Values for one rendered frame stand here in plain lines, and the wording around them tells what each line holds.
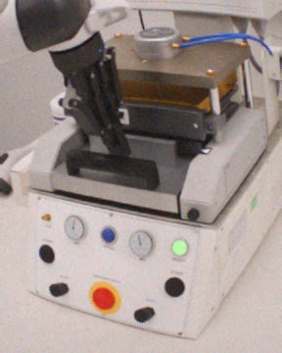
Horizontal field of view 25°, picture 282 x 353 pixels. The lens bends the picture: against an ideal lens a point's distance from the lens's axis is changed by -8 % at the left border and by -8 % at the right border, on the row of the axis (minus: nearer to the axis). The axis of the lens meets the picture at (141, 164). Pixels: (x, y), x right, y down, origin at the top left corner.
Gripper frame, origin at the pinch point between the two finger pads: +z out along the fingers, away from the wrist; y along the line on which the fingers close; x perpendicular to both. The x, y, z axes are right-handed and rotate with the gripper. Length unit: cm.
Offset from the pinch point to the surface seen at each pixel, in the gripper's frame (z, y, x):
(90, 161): 0.8, 4.2, -2.3
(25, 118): 75, -68, -100
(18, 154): 27, -14, -43
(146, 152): 4.5, -1.9, 3.0
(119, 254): 12.6, 11.8, 2.4
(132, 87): 0.6, -11.6, -2.8
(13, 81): 62, -73, -105
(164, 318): 19.2, 18.3, 11.3
